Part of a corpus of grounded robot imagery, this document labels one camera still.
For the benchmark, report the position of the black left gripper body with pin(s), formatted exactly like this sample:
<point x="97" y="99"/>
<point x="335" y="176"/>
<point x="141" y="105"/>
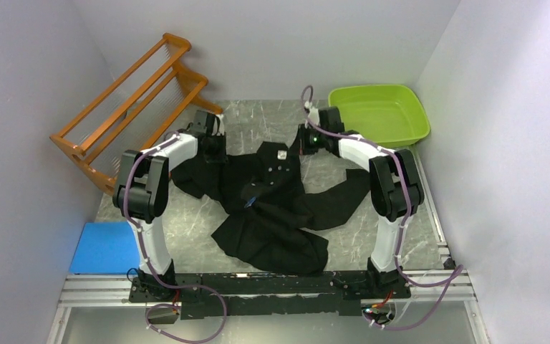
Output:
<point x="217" y="152"/>

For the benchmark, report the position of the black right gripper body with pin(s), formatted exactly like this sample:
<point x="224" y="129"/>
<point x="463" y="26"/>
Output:
<point x="311" y="140"/>

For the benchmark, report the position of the black button shirt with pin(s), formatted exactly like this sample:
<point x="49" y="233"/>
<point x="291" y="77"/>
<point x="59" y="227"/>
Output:
<point x="278" y="233"/>

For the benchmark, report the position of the blue round brooch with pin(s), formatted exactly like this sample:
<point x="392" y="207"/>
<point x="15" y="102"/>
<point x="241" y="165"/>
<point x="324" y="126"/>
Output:
<point x="250" y="202"/>

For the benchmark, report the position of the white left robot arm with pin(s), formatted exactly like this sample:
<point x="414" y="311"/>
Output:
<point x="142" y="189"/>

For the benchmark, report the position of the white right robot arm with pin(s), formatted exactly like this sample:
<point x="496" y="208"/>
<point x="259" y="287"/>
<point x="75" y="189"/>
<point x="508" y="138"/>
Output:
<point x="395" y="187"/>

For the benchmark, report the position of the green plastic basin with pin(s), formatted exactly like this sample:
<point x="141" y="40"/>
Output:
<point x="390" y="115"/>

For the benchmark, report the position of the orange wooden rack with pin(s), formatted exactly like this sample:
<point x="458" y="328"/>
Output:
<point x="134" y="112"/>

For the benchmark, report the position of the blue foam pad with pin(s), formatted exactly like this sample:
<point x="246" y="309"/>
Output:
<point x="105" y="248"/>

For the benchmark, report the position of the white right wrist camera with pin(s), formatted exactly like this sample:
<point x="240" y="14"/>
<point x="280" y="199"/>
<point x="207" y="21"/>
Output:
<point x="311" y="111"/>

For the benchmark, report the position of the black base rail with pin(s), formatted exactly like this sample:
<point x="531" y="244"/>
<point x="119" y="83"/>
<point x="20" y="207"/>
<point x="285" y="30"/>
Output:
<point x="346" y="293"/>

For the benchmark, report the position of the aluminium frame rail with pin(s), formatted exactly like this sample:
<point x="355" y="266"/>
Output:
<point x="113" y="291"/>

